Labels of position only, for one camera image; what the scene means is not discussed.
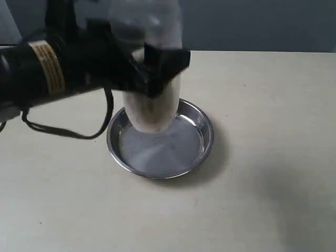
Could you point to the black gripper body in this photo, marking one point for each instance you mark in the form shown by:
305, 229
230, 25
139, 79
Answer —
91, 58

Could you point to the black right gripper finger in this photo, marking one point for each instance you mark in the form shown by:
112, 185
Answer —
161, 66

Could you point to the clear plastic shaker bottle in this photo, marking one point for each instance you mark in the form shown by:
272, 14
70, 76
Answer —
149, 30

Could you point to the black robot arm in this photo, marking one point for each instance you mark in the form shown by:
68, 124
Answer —
29, 74

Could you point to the round stainless steel plate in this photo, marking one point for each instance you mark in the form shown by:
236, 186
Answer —
178, 150

